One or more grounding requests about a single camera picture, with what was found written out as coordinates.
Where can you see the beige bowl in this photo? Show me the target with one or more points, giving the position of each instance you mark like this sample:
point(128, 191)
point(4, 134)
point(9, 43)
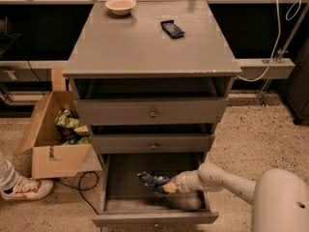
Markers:
point(120, 7)

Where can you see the blue chip bag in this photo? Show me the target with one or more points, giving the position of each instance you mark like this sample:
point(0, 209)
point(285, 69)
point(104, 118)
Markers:
point(153, 181)

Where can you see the grey top drawer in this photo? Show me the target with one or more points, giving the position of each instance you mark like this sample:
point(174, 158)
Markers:
point(150, 112)

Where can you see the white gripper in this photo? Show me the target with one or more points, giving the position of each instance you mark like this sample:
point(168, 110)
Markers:
point(182, 183)

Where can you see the grey drawer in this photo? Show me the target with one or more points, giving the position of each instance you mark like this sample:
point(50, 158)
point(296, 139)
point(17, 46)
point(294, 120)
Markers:
point(150, 112)
point(152, 143)
point(126, 201)

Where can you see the grey middle drawer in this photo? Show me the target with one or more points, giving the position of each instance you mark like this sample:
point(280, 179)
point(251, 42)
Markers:
point(152, 143)

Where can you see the grey trouser leg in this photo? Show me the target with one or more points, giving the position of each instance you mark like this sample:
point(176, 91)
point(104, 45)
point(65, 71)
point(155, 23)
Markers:
point(8, 175)

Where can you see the cardboard box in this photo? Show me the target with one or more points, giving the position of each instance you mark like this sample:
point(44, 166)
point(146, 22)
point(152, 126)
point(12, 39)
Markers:
point(51, 158)

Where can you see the green snack bag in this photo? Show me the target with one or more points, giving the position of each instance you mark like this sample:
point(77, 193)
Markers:
point(66, 120)

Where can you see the green packet in box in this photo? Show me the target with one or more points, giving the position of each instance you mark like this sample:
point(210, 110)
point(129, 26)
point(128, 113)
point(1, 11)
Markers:
point(78, 140)

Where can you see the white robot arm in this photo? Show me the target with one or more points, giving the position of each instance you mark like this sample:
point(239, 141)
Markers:
point(279, 198)

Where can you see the white red sneaker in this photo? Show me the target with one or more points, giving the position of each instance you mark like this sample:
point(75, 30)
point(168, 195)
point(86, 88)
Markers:
point(28, 189)

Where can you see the grey drawer cabinet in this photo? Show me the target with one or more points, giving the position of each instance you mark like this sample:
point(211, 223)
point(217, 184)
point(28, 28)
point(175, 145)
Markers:
point(132, 58)

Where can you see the grey bottom drawer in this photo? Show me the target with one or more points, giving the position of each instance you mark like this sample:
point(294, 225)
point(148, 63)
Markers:
point(126, 201)

